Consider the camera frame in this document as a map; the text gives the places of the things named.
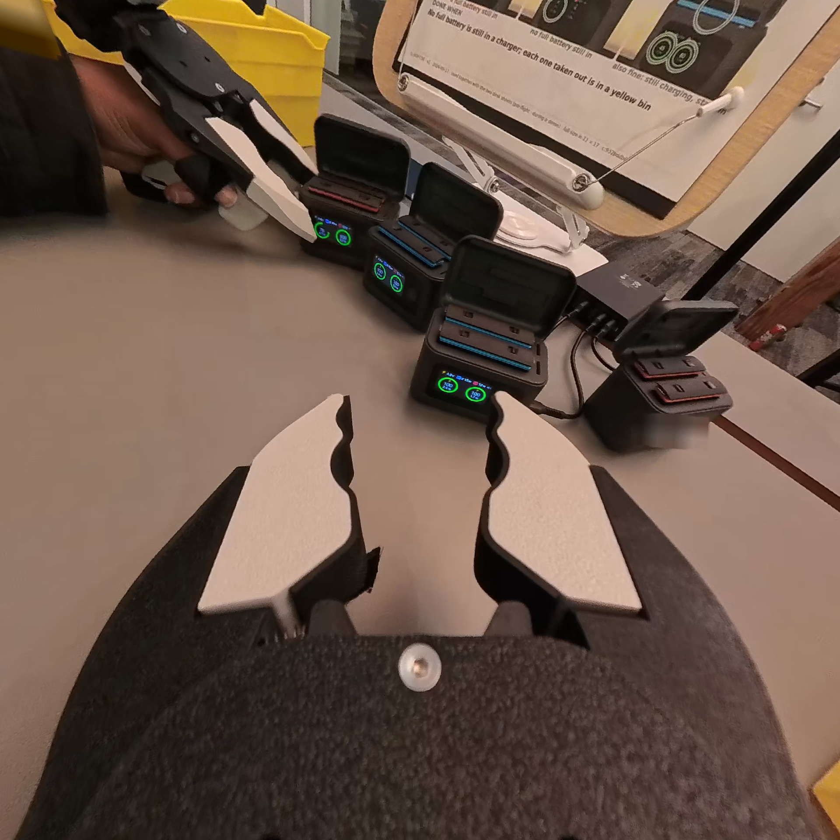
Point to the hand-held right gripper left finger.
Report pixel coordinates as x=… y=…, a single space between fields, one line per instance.
x=289 y=525

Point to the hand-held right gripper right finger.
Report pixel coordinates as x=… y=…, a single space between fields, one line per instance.
x=558 y=525

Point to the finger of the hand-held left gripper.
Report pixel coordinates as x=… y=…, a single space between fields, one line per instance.
x=262 y=177
x=282 y=144

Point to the black battery charging case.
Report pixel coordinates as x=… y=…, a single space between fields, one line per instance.
x=630 y=420
x=459 y=203
x=505 y=282
x=361 y=151

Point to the person's left hand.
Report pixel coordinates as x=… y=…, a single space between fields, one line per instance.
x=124 y=118

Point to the white board ledge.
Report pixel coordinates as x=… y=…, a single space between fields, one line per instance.
x=499 y=138

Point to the black multiport charger hub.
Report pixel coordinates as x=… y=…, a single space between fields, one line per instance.
x=617 y=295

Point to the small red floor object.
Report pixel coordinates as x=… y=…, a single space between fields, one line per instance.
x=768 y=338

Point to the brown wooden panel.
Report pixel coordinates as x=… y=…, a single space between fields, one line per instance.
x=800 y=295

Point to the instruction sheet on wooden stand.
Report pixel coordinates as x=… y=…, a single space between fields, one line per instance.
x=754 y=151

